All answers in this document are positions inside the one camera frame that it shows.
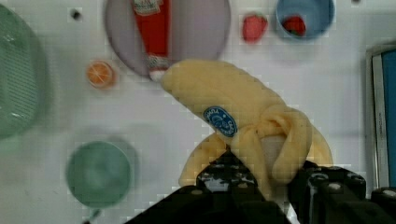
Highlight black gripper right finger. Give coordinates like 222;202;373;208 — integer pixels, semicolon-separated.
288;161;396;224

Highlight blue bowl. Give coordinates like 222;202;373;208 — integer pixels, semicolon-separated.
275;0;335;42

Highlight yellow plush peeled banana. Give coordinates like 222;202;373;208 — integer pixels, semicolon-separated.
161;60;333;200

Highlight red strawberry toy in bowl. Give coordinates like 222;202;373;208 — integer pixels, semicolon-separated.
282;15;306;36

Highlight green colander bowl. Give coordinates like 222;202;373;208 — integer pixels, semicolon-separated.
0;5;47;139

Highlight green mug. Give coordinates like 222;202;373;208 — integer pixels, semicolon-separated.
65;141;133;224

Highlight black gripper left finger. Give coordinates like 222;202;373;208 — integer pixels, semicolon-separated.
125;151;291;224

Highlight red strawberry toy on table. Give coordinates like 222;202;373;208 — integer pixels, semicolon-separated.
242;14;268;44

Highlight red plush ketchup bottle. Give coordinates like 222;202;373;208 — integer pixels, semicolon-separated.
131;0;171;81

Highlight orange slice toy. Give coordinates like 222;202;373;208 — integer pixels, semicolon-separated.
86;61;116;89

